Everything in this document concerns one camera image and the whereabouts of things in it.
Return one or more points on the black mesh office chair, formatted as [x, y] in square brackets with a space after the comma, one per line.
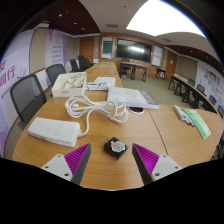
[55, 71]
[26, 96]

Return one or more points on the black block charger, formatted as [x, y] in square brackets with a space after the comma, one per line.
[116, 147]

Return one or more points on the white power strip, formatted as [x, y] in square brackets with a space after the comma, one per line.
[53, 130]

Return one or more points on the dark round white-rimmed disc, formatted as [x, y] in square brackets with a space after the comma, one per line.
[136, 110]

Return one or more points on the small blue-white carton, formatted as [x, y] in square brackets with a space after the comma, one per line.
[96, 87]

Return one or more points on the small black-legged desk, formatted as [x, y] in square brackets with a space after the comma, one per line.
[160, 70]

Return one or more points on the long wooden side table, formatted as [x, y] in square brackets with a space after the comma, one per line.
[185, 86]

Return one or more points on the large bright ceiling light panel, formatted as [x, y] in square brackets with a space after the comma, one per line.
[163, 18]

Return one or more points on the group of black chairs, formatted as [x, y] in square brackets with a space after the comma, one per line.
[81, 62]

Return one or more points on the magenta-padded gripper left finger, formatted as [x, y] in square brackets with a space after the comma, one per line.
[59, 165]

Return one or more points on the row of black chairs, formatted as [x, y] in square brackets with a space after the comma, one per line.
[201, 90]

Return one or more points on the white marker set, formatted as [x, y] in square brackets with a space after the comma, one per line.
[180, 113]

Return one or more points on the large purple wall banner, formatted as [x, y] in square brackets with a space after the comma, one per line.
[11, 76]

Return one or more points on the colourful wall poster display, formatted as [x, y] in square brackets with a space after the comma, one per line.
[213, 81]

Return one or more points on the narrow purple wall banner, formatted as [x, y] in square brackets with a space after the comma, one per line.
[56, 50]

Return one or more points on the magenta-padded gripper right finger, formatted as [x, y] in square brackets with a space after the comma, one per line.
[163, 166]

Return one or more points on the green-faced wall board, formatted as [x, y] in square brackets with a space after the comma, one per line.
[107, 47]

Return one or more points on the brown wooden door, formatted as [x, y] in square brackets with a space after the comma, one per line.
[171, 65]
[86, 49]

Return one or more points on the open white cardboard box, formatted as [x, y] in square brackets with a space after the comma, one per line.
[63, 91]

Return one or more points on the green booklet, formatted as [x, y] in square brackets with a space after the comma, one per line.
[198, 122]

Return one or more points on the white paper sheet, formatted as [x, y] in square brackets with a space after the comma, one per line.
[105, 81]

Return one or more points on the white wall board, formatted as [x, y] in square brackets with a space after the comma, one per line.
[157, 55]

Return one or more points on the large black wall screen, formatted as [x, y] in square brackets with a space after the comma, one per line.
[134, 50]

